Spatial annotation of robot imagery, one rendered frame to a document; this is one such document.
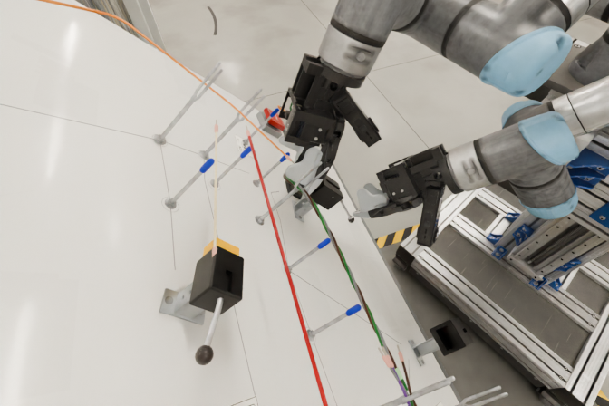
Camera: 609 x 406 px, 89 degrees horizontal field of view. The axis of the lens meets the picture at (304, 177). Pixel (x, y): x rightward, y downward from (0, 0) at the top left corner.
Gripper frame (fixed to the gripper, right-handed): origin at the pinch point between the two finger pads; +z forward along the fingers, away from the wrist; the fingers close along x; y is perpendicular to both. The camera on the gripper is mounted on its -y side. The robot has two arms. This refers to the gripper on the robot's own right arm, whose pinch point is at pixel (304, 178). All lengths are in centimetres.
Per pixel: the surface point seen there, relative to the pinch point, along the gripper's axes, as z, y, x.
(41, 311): -5.1, 27.5, 26.6
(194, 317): -0.2, 16.6, 24.8
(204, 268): -6.4, 16.7, 23.4
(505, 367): 79, -125, 10
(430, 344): 17.8, -28.6, 21.7
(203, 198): 0.0, 16.6, 8.3
